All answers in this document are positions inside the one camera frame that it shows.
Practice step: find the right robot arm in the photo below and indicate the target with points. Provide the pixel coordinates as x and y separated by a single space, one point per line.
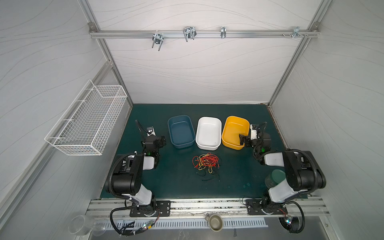
302 173

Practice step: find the small metal cup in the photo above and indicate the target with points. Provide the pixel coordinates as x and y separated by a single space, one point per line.
215 222

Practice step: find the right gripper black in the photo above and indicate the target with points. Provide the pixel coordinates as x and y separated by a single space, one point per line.
248 140

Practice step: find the white wire basket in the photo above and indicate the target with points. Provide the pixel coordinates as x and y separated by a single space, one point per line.
86 125

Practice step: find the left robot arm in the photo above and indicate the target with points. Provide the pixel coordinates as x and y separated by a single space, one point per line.
124 180

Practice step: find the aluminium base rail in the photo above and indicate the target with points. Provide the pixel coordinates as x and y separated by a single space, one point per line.
182 208

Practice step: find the white plastic bin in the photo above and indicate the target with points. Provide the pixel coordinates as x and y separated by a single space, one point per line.
209 132

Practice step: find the blue plastic bin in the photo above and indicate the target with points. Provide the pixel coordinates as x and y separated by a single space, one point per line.
182 133

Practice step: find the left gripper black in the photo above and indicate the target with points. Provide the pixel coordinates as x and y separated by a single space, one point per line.
151 141

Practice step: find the yellow plastic bin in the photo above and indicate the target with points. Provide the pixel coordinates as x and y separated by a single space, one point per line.
234 126

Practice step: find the clear glass cup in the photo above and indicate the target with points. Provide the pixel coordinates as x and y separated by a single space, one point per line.
82 225

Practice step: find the aluminium crossbar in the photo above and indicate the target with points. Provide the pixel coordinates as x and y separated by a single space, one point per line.
193 33

